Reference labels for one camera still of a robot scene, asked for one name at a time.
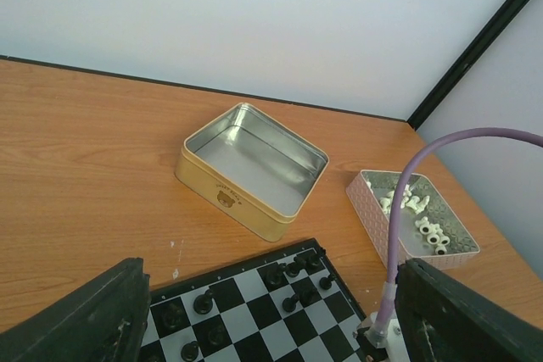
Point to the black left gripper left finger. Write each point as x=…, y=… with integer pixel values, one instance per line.
x=103, y=320

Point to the black white chess board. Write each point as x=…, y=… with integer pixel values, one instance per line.
x=289, y=304

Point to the black pawn on board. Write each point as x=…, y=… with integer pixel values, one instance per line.
x=204, y=302

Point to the black chess piece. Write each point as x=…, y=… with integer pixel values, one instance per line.
x=216, y=335

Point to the white patterned tin lid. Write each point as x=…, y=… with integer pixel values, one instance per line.
x=371, y=194

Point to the black chess piece corner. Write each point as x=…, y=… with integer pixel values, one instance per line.
x=173, y=317

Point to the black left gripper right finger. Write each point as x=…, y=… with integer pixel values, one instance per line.
x=443, y=320

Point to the white chess pieces pile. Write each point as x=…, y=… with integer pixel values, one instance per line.
x=428, y=236

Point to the black enclosure frame post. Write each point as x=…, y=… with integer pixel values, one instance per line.
x=500, y=20

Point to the gold square tin box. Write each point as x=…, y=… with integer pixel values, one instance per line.
x=253, y=168

